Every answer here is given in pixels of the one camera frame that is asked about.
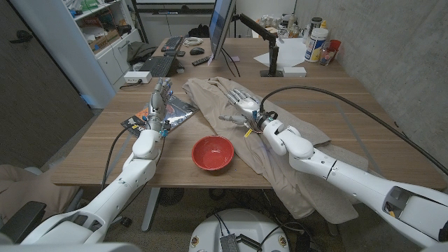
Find white wipes canister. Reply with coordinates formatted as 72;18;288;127
304;27;329;64

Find black bag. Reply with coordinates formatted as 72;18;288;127
188;23;211;39

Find olive green jacket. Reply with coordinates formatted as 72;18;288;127
126;41;158;66

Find cardboard box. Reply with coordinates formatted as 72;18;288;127
87;29;122;53

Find dark lidded bottle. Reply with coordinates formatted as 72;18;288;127
307;17;323;36

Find beige coat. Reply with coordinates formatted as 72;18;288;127
182;76;370;225

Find black remote control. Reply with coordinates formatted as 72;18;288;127
191;55;213;67

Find white power box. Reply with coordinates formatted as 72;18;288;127
123;71;153;85

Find black door handle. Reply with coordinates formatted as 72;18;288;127
9;29;34;45

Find white paper sheet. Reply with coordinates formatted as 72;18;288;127
253;37;309;69

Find black keyboard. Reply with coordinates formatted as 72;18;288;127
160;36;185;53
139;55;179;78

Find computer monitor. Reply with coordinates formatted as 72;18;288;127
209;0;237;61

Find white shelf cabinet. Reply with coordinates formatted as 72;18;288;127
10;0;143;109

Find black chair armrest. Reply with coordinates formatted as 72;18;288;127
0;200;48;242

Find flat white box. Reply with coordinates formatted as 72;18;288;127
281;66;307;78

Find person's beige trousers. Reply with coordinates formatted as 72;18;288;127
0;164;80;225

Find clear glass cup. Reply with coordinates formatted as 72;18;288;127
318;47;337;67

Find coiled white cable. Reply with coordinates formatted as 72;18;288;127
183;36;204;48

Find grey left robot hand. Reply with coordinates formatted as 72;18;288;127
146;77;175;132

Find white table leg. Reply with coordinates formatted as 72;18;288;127
141;187;161;232

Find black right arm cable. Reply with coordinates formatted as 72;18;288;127
259;85;448;176

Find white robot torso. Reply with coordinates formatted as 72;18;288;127
188;208;291;252

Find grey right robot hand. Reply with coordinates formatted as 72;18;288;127
218;87;277;132

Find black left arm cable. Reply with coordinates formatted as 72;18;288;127
100;124;148;190

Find red bowl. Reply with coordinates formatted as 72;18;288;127
191;135;235;172

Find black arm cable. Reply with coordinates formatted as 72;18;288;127
259;85;448;176
100;124;148;190

